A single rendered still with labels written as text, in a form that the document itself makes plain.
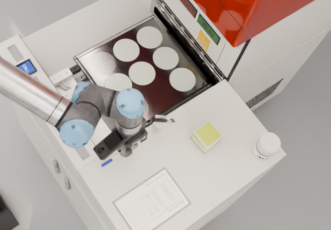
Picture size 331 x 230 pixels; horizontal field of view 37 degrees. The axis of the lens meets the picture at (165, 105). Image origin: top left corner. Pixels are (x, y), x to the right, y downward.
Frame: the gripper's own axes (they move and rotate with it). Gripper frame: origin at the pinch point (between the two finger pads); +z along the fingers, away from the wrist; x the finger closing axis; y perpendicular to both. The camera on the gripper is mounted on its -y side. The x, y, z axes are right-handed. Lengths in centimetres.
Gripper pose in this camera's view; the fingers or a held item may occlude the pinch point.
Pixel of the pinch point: (120, 152)
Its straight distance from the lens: 160.8
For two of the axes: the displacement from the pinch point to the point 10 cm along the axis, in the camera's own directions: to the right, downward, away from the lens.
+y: 8.0, -4.9, 3.5
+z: -1.1, 4.5, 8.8
